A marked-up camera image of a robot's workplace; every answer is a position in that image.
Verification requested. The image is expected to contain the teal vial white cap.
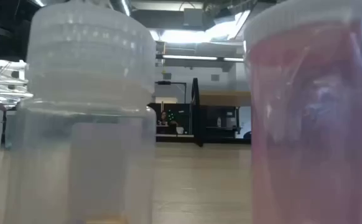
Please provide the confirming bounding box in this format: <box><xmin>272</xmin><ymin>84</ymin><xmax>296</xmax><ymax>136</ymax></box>
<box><xmin>5</xmin><ymin>110</ymin><xmax>16</xmax><ymax>149</ymax></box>

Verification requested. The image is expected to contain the black background cabinet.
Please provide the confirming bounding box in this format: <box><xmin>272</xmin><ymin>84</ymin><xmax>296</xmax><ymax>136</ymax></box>
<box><xmin>199</xmin><ymin>105</ymin><xmax>241</xmax><ymax>139</ymax></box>

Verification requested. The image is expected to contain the ceiling light tube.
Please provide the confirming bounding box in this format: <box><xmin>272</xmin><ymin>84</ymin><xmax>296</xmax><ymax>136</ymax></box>
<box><xmin>162</xmin><ymin>55</ymin><xmax>244</xmax><ymax>62</ymax></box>

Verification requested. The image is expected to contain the grey ceiling box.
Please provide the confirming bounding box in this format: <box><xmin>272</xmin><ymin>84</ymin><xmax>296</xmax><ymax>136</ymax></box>
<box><xmin>183</xmin><ymin>7</ymin><xmax>204</xmax><ymax>27</ymax></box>

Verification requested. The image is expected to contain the clear bottle translucent cap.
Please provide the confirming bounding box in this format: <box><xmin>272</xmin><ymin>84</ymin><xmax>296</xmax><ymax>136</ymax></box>
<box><xmin>2</xmin><ymin>0</ymin><xmax>157</xmax><ymax>224</ymax></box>

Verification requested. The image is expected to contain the pink vial white cap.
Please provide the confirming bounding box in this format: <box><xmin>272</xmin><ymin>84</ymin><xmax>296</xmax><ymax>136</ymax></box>
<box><xmin>243</xmin><ymin>0</ymin><xmax>362</xmax><ymax>224</ymax></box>

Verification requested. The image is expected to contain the white metal rack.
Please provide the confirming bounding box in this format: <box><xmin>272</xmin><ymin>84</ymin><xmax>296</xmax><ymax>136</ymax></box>
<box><xmin>0</xmin><ymin>60</ymin><xmax>34</xmax><ymax>101</ymax></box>

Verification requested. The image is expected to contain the wooden shelf black frame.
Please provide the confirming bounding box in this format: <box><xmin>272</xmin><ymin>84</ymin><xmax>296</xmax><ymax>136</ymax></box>
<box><xmin>190</xmin><ymin>77</ymin><xmax>252</xmax><ymax>147</ymax></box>

